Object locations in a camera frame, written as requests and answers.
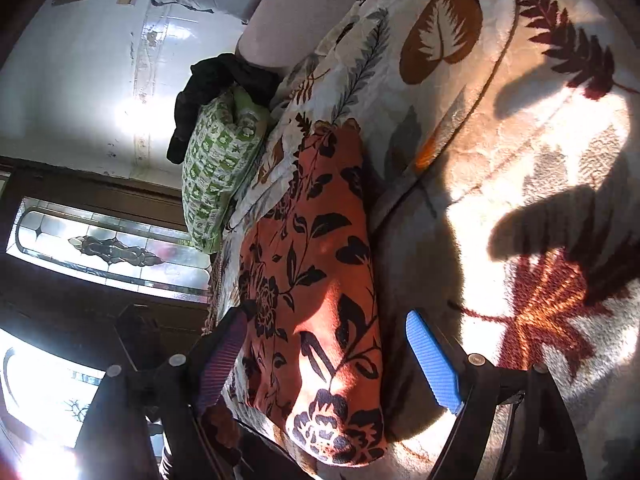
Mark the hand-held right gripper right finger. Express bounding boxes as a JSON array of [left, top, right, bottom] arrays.
[[405, 309, 593, 480]]

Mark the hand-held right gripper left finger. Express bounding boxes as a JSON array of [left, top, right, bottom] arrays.
[[75, 305, 291, 480]]

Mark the orange black floral pillow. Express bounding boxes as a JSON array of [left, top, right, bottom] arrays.
[[202, 124, 390, 467]]

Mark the stained glass window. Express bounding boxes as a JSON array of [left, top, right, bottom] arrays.
[[6, 197, 211, 304]]

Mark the cream leaf print blanket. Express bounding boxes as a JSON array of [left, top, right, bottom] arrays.
[[202, 0, 640, 480]]

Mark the green patterned pillow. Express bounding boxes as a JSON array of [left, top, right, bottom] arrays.
[[181, 85, 271, 255]]

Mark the black cloth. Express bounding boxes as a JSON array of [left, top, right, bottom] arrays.
[[166, 53, 283, 165]]

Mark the pink headboard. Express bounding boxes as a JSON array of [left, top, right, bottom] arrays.
[[235, 0, 391, 68]]

